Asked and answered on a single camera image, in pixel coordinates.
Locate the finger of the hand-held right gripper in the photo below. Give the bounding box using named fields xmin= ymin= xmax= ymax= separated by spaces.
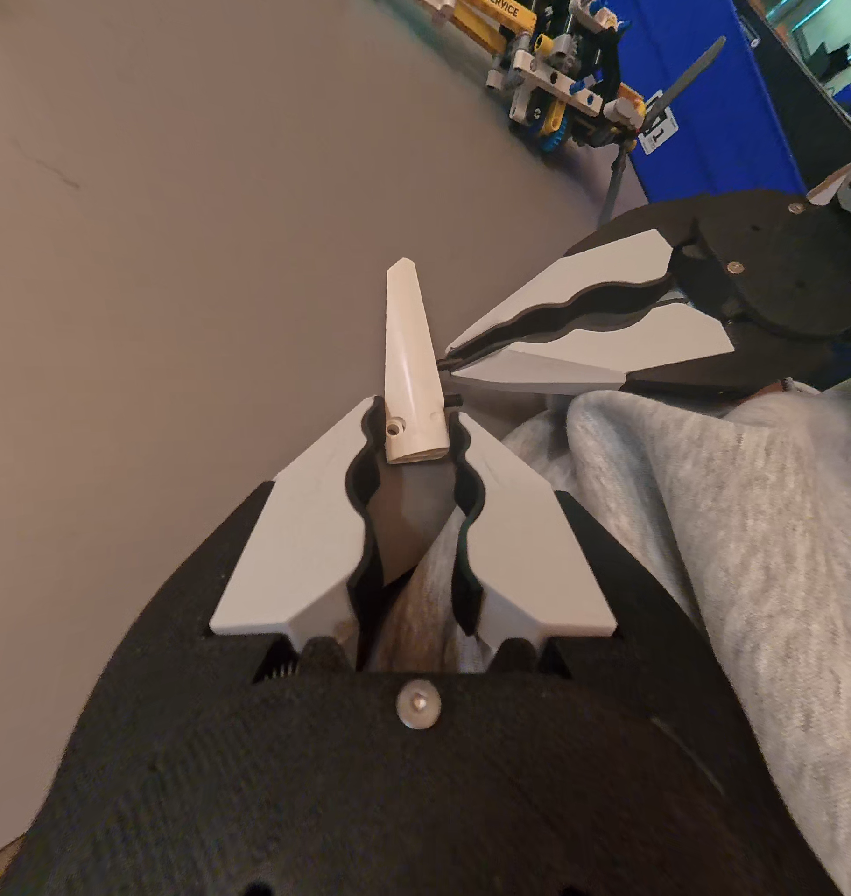
xmin=443 ymin=225 xmax=676 ymax=364
xmin=448 ymin=301 xmax=738 ymax=395

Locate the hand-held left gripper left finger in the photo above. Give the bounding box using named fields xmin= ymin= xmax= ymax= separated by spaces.
xmin=208 ymin=395 xmax=387 ymax=652

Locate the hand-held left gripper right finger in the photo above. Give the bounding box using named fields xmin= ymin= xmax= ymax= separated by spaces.
xmin=450 ymin=412 xmax=619 ymax=652

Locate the white lego blade piece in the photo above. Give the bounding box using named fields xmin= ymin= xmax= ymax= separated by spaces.
xmin=383 ymin=257 xmax=453 ymax=466

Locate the person's right forearm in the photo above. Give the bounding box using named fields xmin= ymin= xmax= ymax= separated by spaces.
xmin=502 ymin=371 xmax=851 ymax=896

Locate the yellow lego vehicle model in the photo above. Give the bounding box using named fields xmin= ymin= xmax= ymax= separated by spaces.
xmin=418 ymin=0 xmax=729 ymax=225

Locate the blue plastic bin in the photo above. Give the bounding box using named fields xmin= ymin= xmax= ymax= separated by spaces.
xmin=611 ymin=0 xmax=829 ymax=204

